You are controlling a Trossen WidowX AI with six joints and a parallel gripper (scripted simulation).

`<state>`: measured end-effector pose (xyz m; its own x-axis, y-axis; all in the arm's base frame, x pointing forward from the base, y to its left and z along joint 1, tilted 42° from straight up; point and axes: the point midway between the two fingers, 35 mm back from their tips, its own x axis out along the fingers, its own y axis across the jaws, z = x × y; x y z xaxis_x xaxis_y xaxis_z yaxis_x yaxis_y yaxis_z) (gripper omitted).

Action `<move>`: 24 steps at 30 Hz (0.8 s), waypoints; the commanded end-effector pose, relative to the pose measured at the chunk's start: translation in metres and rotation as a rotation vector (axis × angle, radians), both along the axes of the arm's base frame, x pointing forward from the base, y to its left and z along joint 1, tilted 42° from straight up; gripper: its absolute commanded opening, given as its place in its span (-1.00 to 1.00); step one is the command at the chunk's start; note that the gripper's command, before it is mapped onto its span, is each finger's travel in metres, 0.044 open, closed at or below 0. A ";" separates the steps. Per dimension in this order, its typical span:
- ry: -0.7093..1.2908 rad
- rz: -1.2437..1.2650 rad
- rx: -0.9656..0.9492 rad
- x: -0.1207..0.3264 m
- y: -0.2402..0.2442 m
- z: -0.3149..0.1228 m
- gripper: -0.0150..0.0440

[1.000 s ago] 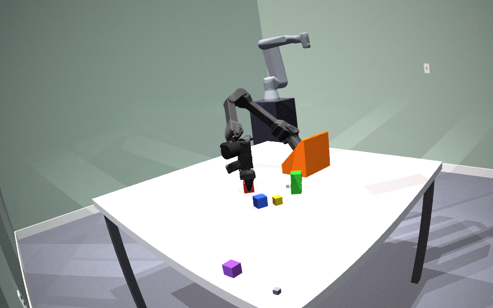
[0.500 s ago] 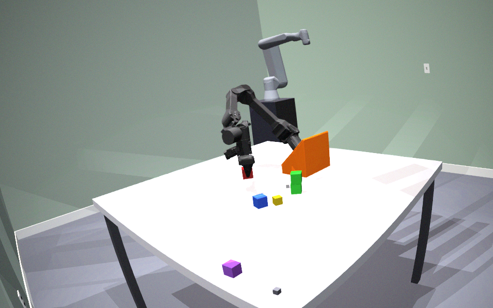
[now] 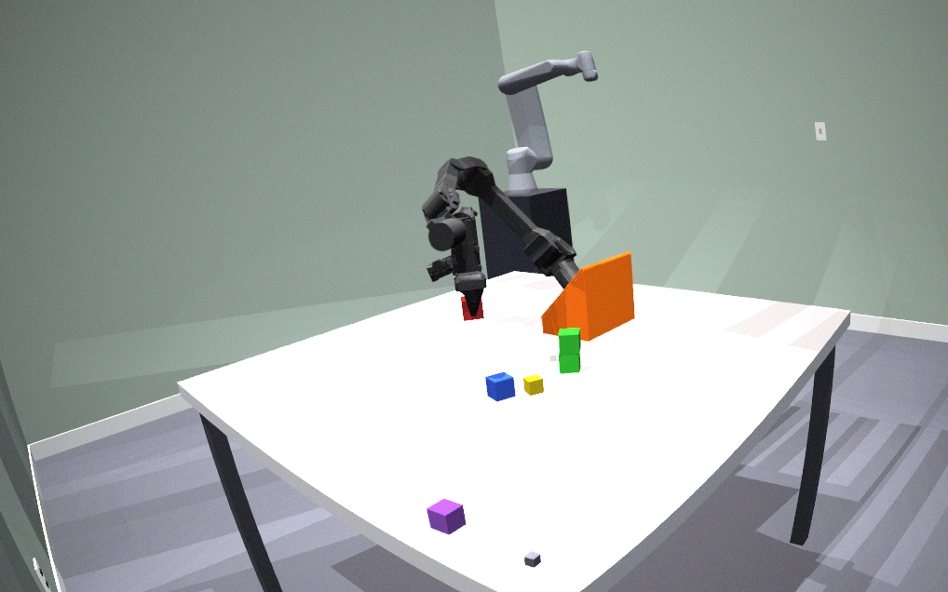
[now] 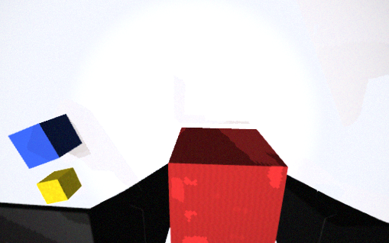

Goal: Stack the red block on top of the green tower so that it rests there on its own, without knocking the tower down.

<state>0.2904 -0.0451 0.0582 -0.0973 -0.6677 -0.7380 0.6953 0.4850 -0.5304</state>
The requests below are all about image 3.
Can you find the yellow cube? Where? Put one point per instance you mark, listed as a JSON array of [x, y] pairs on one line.
[[533, 384]]

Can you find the purple cube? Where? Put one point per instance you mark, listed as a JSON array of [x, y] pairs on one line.
[[446, 516]]

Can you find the green block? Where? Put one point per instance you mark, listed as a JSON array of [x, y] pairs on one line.
[[569, 363], [569, 341]]

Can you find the blue block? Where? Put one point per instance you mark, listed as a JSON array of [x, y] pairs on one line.
[[500, 386]]

